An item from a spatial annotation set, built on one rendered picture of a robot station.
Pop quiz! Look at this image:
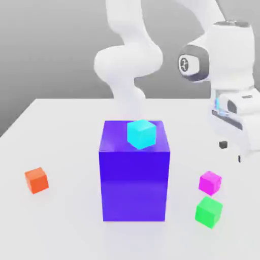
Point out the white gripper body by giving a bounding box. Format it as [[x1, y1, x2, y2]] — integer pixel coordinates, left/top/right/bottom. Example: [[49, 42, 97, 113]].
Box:
[[210, 109, 260, 157]]

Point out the small magenta cube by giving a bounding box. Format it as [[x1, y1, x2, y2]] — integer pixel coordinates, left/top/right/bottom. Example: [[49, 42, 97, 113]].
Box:
[[198, 171, 222, 197]]

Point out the small green cube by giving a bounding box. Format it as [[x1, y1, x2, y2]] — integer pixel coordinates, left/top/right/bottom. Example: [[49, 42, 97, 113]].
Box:
[[194, 196, 223, 230]]

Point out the small cyan cube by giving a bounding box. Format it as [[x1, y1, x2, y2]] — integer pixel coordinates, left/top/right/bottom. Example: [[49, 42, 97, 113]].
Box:
[[127, 119, 157, 150]]

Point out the small orange cube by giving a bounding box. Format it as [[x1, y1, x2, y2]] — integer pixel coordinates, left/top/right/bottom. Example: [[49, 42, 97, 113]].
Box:
[[24, 167, 50, 195]]

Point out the large purple box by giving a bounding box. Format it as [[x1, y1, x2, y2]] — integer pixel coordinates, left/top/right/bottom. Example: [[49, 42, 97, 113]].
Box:
[[99, 120, 171, 222]]

